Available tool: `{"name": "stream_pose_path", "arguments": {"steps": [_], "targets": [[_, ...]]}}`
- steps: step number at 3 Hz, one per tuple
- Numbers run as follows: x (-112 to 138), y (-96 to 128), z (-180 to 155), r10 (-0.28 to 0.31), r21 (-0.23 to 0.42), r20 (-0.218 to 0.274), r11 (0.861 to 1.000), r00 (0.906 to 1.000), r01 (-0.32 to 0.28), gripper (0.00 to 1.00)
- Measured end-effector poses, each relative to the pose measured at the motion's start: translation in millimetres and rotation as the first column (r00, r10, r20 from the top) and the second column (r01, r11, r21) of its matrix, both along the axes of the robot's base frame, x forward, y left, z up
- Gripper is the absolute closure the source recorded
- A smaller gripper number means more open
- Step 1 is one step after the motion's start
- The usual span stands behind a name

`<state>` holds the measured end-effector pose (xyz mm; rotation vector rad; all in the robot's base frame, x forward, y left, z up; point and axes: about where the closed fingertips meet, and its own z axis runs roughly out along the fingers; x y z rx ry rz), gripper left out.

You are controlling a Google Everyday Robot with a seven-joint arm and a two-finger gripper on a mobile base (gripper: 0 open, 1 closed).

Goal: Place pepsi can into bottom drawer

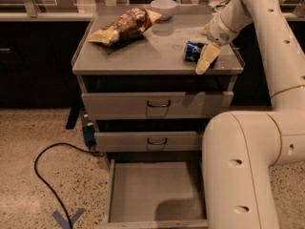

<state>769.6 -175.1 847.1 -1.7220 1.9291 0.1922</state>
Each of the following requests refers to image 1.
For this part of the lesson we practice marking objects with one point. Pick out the grey open bottom drawer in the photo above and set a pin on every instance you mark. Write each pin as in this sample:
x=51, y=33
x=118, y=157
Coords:
x=155, y=193

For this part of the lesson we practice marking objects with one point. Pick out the grey metal drawer cabinet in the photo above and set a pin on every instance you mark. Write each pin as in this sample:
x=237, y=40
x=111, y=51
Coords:
x=154, y=63

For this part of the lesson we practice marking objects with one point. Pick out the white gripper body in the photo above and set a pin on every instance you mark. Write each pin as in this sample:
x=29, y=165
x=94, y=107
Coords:
x=218, y=29

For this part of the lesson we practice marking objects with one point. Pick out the dark counter cabinet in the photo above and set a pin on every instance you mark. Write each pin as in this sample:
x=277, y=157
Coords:
x=35, y=65

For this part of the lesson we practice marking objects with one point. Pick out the brown yellow chip bag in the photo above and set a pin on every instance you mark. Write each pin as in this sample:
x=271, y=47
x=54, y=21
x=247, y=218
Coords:
x=129, y=25

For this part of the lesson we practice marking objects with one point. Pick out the grey top drawer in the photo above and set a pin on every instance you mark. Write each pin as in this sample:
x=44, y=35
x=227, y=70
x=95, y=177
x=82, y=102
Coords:
x=111, y=106

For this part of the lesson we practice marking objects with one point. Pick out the blue pepsi can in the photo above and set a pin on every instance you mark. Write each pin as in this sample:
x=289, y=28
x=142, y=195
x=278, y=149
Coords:
x=193, y=50

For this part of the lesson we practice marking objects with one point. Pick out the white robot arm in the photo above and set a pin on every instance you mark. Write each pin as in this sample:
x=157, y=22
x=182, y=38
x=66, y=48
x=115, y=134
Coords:
x=239, y=147

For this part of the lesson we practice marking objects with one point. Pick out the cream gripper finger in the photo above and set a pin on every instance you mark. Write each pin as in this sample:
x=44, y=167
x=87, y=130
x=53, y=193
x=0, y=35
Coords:
x=208, y=55
x=204, y=29

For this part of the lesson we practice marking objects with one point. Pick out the white bowl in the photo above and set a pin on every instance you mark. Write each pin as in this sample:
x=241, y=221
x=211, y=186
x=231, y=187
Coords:
x=165, y=7

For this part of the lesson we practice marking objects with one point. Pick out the grey middle drawer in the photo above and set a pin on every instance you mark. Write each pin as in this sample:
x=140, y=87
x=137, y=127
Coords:
x=148, y=141

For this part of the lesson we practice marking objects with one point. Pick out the blue power adapter box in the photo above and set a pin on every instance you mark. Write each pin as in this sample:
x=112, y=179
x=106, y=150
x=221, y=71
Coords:
x=88, y=134

